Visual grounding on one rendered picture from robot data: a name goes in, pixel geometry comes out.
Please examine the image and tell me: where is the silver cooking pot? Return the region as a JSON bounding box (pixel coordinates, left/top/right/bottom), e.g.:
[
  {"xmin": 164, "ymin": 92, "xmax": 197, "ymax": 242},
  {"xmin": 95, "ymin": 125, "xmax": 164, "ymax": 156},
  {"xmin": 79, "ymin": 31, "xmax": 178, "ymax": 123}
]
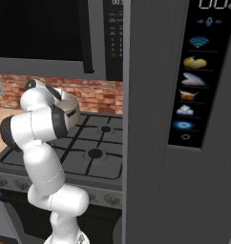
[{"xmin": 53, "ymin": 90, "xmax": 81, "ymax": 129}]

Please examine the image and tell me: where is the grey gas hob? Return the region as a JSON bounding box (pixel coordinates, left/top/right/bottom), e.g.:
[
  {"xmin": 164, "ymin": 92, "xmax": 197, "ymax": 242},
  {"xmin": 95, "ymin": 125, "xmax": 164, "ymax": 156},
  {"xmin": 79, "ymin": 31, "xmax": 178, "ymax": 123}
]
[{"xmin": 0, "ymin": 111, "xmax": 124, "ymax": 211}]

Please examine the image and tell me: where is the grey fridge with display panel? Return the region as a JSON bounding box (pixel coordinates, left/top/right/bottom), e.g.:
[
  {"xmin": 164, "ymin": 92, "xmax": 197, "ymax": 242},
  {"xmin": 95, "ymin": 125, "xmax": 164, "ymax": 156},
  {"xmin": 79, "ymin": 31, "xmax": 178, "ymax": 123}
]
[{"xmin": 121, "ymin": 0, "xmax": 231, "ymax": 244}]

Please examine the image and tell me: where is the black oven door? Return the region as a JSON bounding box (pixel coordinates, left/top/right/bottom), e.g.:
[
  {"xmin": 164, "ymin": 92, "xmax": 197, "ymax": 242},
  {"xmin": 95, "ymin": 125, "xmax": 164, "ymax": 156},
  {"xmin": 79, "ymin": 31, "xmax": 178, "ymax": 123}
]
[{"xmin": 0, "ymin": 188, "xmax": 123, "ymax": 244}]

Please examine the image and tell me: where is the black microwave oven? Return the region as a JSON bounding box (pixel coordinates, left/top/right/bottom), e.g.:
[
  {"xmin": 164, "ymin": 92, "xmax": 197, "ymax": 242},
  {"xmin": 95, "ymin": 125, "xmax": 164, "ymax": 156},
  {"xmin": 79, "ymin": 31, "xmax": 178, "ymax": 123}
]
[{"xmin": 0, "ymin": 0, "xmax": 124, "ymax": 82}]

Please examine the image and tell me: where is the grey base cupboard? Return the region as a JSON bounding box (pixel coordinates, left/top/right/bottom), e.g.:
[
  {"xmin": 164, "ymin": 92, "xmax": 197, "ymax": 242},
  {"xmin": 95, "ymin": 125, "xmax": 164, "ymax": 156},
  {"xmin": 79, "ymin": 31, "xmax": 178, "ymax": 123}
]
[{"xmin": 0, "ymin": 186, "xmax": 15, "ymax": 244}]

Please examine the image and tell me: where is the black microwave door handle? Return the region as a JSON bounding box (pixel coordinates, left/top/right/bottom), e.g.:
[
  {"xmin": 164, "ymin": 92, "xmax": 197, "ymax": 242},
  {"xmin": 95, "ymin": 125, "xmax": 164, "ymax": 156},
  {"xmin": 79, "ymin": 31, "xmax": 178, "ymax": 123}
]
[{"xmin": 76, "ymin": 0, "xmax": 95, "ymax": 74}]

